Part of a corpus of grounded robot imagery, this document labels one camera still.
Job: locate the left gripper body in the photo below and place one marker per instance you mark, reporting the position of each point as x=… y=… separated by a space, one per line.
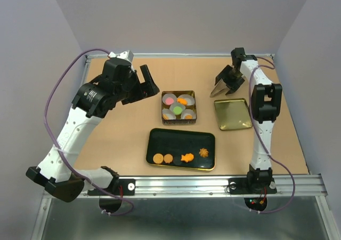
x=134 y=89

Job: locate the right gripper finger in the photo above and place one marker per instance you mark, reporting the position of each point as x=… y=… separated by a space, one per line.
x=234 y=85
x=223 y=75

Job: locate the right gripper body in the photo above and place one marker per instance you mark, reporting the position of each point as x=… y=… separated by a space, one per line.
x=234 y=77

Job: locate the pink round cookie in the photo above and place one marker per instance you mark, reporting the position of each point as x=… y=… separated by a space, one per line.
x=169 y=101

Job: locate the gold tin lid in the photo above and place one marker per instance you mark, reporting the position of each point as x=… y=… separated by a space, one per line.
x=232 y=114

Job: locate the orange fish cookie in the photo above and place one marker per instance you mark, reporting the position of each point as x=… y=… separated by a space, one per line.
x=182 y=101
x=187 y=157

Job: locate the metal tongs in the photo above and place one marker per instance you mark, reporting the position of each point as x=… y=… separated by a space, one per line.
x=219 y=88

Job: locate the green round cookie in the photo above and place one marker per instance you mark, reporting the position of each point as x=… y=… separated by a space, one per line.
x=177 y=110

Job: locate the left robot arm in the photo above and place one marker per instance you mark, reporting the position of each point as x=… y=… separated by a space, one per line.
x=118 y=82

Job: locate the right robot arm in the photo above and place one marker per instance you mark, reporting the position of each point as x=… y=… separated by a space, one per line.
x=264 y=108

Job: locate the white paper cup top-left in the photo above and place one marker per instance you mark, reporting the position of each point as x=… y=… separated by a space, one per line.
x=168 y=95

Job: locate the white paper cup centre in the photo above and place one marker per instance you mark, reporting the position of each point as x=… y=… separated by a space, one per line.
x=177 y=104

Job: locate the square cookie tin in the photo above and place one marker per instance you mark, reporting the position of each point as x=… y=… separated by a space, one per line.
x=178 y=120

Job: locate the white paper cup bottom-left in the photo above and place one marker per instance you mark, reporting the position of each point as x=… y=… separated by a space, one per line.
x=169 y=113

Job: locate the white paper cup top-right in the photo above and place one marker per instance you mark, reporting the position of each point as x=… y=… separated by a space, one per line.
x=190 y=99

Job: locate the white paper cup bottom-right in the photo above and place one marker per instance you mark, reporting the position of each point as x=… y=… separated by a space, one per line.
x=188 y=111

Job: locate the black serving tray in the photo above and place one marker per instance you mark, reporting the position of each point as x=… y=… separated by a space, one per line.
x=181 y=142

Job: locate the flower swirl cookie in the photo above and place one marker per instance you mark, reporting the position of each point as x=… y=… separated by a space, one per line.
x=204 y=153

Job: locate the round waffle cookie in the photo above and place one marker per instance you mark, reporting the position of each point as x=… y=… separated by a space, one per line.
x=158 y=158

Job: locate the small brown cookie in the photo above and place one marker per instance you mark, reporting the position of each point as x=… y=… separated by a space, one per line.
x=168 y=158

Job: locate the black sandwich cookie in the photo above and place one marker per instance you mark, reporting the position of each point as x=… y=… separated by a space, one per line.
x=177 y=161

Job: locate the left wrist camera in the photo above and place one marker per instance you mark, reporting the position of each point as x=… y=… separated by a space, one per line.
x=126 y=55

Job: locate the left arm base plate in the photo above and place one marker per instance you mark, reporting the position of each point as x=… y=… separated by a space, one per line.
x=124 y=187

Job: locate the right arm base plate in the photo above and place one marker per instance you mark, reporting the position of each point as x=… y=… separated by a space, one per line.
x=242 y=186

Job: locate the aluminium front rail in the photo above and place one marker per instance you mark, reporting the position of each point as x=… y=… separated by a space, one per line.
x=217 y=186

